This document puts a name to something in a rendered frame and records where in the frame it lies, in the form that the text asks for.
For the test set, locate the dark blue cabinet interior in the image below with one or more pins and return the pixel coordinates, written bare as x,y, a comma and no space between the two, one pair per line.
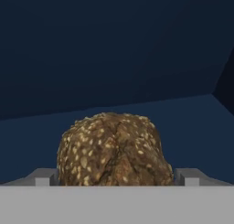
115,51

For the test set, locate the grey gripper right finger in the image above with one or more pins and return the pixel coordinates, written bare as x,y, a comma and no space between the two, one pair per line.
190,176

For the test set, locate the brown seeded bread loaf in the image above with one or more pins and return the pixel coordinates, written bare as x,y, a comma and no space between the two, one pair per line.
114,151

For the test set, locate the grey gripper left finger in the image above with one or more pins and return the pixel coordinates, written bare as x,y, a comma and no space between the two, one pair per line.
42,176

